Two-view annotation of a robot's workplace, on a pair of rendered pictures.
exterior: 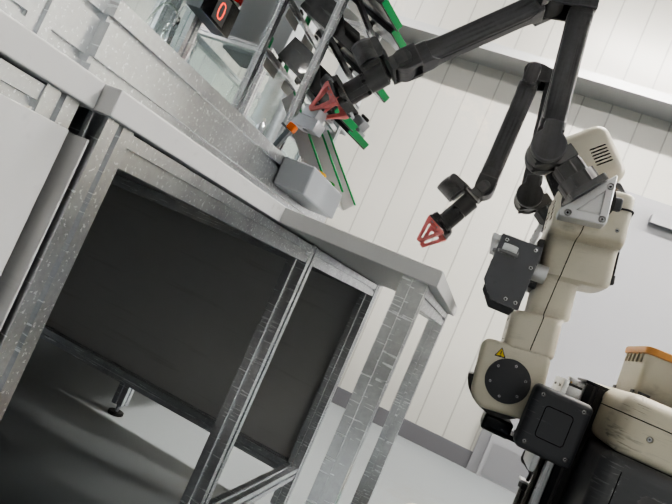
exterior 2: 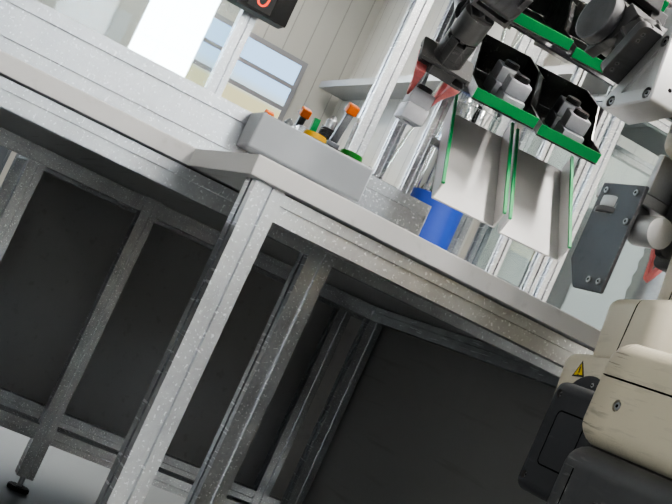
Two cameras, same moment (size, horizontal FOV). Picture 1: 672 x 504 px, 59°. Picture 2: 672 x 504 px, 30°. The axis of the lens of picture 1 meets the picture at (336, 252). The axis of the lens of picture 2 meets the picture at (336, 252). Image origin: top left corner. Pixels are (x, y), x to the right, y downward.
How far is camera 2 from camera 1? 1.55 m
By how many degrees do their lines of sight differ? 52
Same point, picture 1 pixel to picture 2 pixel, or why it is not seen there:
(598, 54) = not seen: outside the picture
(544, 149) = (588, 23)
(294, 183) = (246, 136)
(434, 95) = not seen: outside the picture
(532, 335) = (621, 330)
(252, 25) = not seen: hidden behind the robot
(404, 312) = (234, 217)
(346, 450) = (156, 387)
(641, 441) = (606, 411)
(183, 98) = (34, 30)
